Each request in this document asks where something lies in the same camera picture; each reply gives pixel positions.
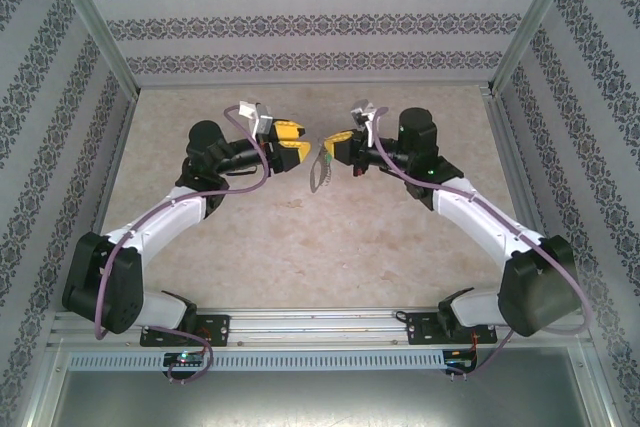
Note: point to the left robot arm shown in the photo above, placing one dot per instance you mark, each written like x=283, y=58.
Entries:
x=165, y=219

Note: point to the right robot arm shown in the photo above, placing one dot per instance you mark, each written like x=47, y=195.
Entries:
x=475, y=217

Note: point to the grey metal sheet panel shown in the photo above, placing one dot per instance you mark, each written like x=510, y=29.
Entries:
x=320, y=397

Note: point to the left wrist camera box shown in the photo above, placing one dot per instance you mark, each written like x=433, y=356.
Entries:
x=262, y=122

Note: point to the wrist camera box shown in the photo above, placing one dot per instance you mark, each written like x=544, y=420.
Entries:
x=262, y=122
x=362, y=109

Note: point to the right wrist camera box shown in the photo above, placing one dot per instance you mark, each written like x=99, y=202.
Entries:
x=362, y=109

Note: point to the back aluminium rail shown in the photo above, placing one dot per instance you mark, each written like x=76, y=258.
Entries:
x=320, y=83

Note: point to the right aluminium side rail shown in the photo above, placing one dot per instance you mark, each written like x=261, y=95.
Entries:
x=515, y=157

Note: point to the aluminium side rail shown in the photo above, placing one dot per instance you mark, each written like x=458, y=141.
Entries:
x=515, y=157
x=105, y=182

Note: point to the left aluminium side rail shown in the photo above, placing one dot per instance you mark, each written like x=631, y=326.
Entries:
x=105, y=182

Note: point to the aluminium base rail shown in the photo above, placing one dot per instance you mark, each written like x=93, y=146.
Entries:
x=320, y=327

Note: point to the right aluminium corner post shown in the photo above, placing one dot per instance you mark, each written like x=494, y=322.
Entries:
x=537, y=17

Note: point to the aluminium corner post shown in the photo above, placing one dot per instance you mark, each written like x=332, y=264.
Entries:
x=537, y=17
x=95, y=22

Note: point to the left aluminium corner post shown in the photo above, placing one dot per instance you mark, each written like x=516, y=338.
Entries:
x=95, y=22

